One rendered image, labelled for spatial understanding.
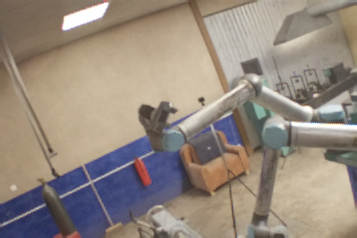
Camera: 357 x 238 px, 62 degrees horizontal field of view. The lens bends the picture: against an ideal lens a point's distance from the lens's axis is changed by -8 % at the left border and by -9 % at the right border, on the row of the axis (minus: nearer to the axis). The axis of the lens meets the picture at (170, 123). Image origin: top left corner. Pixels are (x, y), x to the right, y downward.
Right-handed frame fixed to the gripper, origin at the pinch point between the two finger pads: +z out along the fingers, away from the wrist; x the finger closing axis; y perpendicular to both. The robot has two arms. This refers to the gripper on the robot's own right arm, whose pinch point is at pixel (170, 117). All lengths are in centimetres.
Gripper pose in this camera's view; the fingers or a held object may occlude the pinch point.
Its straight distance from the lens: 127.7
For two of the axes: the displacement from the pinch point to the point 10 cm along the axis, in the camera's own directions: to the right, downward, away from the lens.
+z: 3.5, 0.2, -9.4
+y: 8.5, 4.2, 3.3
